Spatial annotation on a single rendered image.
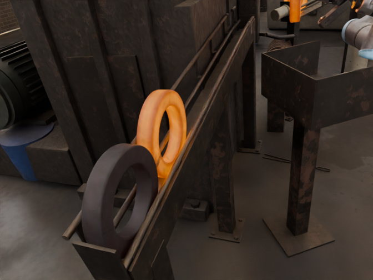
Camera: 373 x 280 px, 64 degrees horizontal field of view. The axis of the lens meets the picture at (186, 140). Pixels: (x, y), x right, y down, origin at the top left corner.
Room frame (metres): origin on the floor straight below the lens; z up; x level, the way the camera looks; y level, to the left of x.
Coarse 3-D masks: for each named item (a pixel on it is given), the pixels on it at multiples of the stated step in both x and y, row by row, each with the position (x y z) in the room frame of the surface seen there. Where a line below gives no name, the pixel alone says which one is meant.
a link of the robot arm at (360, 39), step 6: (372, 24) 0.99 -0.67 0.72; (366, 30) 1.02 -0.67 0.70; (372, 30) 0.97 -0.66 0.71; (360, 36) 1.02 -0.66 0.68; (366, 36) 0.99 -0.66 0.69; (372, 36) 0.96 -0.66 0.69; (360, 42) 1.01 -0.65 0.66; (366, 42) 0.98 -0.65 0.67; (372, 42) 0.95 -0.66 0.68; (360, 48) 1.01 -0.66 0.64; (366, 48) 0.96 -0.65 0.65; (372, 48) 0.95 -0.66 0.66; (360, 54) 0.98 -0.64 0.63; (366, 54) 0.96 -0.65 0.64; (372, 54) 0.94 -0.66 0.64
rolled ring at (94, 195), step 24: (120, 144) 0.41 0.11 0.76; (96, 168) 0.35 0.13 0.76; (120, 168) 0.36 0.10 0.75; (144, 168) 0.42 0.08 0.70; (96, 192) 0.32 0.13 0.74; (144, 192) 0.42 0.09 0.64; (96, 216) 0.30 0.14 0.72; (144, 216) 0.39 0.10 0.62; (96, 240) 0.29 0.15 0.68; (120, 240) 0.32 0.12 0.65
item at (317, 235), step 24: (288, 48) 0.90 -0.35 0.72; (312, 48) 0.92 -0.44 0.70; (264, 72) 0.87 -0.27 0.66; (288, 72) 0.74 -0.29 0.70; (312, 72) 0.92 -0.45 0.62; (360, 72) 0.65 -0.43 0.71; (264, 96) 0.86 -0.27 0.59; (288, 96) 0.73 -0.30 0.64; (312, 96) 0.63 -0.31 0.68; (336, 96) 0.64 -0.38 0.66; (360, 96) 0.65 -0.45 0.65; (312, 120) 0.63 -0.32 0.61; (336, 120) 0.64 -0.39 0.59; (312, 144) 0.77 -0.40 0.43; (312, 168) 0.77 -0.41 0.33; (288, 216) 0.81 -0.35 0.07; (312, 216) 0.85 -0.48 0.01; (288, 240) 0.75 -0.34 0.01; (312, 240) 0.73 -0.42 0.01
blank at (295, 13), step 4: (292, 0) 1.03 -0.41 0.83; (296, 0) 1.02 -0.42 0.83; (300, 0) 1.04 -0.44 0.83; (292, 4) 1.03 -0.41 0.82; (296, 4) 1.02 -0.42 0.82; (300, 4) 1.11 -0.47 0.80; (292, 8) 1.03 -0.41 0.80; (296, 8) 1.03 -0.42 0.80; (300, 8) 1.10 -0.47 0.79; (292, 12) 1.03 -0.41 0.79; (296, 12) 1.03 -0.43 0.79; (300, 12) 1.13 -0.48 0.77; (292, 16) 1.04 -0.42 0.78; (296, 16) 1.04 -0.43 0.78; (292, 20) 1.06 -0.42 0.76; (296, 20) 1.05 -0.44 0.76
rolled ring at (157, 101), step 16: (160, 96) 0.53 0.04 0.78; (176, 96) 0.59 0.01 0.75; (144, 112) 0.50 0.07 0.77; (160, 112) 0.51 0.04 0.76; (176, 112) 0.59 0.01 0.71; (144, 128) 0.48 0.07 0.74; (176, 128) 0.60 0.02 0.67; (144, 144) 0.47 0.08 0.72; (176, 144) 0.58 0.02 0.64; (160, 160) 0.48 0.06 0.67; (160, 176) 0.47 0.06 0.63
